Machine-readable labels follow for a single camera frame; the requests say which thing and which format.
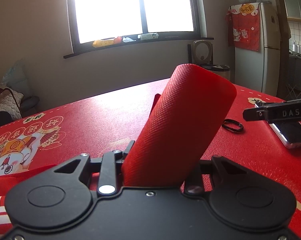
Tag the black lidded trash bin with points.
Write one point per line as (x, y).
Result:
(216, 71)

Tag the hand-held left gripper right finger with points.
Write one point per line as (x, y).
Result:
(193, 183)

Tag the crumpled white tissue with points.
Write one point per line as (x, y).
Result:
(128, 39)

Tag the white tissue packet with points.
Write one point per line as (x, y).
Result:
(148, 36)

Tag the white refrigerator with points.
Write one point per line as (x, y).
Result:
(270, 55)

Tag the red printed hanging cloth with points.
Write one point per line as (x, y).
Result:
(244, 27)

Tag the grey round fan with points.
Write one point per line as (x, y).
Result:
(201, 52)

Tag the quilted grey bag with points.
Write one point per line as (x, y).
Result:
(5, 102)

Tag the yellow snack packet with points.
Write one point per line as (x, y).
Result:
(103, 43)

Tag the smartphone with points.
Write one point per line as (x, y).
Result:
(290, 135)

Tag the pale blue plastic bag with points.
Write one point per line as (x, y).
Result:
(15, 75)

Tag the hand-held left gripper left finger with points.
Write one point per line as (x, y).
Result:
(110, 165)

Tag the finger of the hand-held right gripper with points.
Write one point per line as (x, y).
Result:
(254, 115)

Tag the large glass window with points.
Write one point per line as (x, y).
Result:
(135, 7)

